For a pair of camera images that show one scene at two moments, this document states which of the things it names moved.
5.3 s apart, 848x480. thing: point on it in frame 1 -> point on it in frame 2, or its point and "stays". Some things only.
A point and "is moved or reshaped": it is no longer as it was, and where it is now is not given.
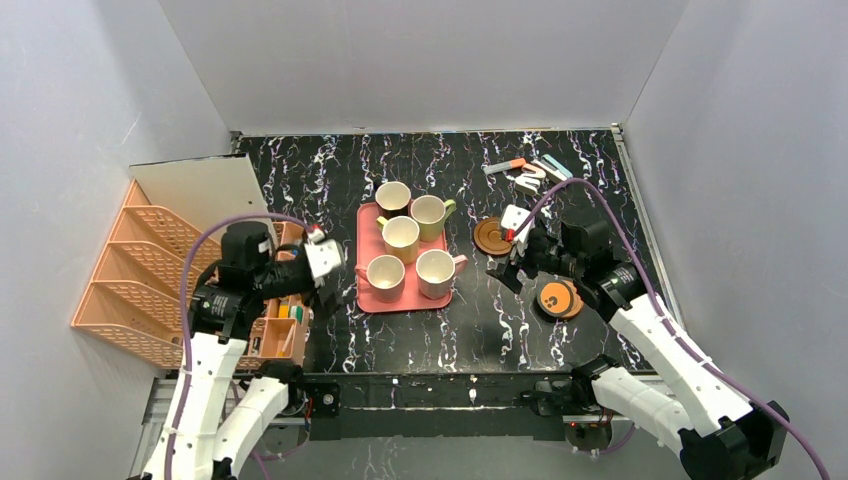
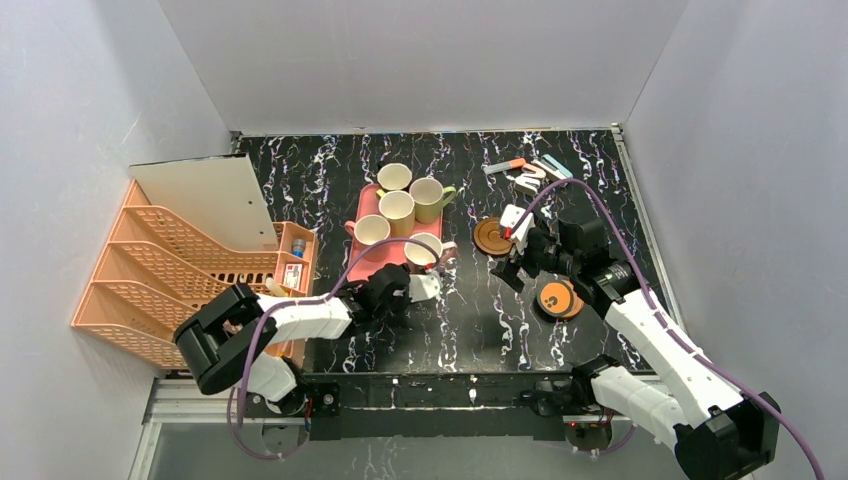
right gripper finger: x=507 y=273 stays
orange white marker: x=492 y=168 stays
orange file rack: x=136 y=304 stays
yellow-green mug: x=400 y=235 -> x=397 y=206
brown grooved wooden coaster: x=487 y=237 stays
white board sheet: x=201 y=189 stays
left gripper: x=324 y=287 -> x=404 y=288
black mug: x=392 y=199 -> x=394 y=176
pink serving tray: x=369 y=244 is moved or reshaped
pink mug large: x=436 y=271 -> x=421 y=258
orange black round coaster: x=555 y=298 stays
